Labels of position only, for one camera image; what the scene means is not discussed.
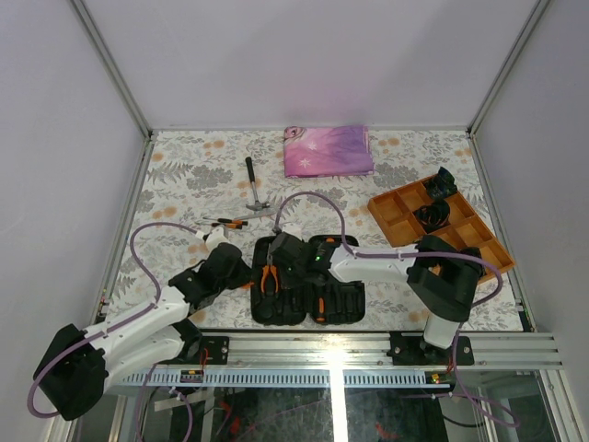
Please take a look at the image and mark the orange handled long-nose pliers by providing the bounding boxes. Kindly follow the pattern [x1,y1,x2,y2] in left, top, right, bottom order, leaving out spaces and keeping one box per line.
[260,253,280,296]

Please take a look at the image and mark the black plastic tool case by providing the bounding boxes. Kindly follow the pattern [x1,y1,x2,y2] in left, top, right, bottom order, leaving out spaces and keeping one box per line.
[249,237,366,326]

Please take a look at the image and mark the large black orange screwdriver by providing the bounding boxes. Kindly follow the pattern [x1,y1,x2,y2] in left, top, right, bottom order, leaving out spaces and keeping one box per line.
[315,297,326,322]

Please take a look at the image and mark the small black handled hammer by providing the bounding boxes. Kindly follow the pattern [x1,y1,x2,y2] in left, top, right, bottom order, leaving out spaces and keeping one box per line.
[245,157,271,212]

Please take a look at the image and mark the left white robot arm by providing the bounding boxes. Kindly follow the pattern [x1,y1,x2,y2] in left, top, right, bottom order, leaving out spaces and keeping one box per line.
[27,242,251,421]

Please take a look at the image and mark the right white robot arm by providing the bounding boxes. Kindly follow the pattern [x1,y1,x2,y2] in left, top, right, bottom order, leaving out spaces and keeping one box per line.
[268,232,484,364]

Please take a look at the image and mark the small precision screwdriver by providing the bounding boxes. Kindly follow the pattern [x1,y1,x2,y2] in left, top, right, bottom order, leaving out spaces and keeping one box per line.
[196,221,245,230]
[203,216,249,227]

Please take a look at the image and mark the folded purple cloth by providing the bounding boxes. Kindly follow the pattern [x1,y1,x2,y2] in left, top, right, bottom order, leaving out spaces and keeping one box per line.
[283,125,375,178]

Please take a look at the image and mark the wooden compartment tray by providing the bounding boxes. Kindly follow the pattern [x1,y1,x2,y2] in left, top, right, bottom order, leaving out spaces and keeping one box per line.
[368,173,514,273]

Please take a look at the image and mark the black tape roll middle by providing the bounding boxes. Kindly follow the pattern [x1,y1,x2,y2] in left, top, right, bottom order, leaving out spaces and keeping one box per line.
[413,200,450,233]

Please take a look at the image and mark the black tape roll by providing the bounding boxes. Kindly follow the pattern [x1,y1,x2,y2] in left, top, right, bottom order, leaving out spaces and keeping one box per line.
[461,247,486,280]
[413,200,450,233]
[423,167,457,201]

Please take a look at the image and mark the black tape roll far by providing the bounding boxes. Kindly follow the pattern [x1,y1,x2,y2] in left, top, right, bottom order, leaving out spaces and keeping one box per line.
[423,167,457,201]

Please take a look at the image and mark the black tape roll near right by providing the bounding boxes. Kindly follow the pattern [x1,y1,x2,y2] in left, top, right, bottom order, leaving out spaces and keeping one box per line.
[461,247,486,280]

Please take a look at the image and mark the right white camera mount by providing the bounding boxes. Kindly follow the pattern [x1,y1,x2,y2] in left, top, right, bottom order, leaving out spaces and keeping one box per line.
[280,222,302,238]

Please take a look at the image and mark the aluminium front rail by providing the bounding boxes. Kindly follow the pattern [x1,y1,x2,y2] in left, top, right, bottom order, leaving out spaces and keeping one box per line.
[106,331,563,388]

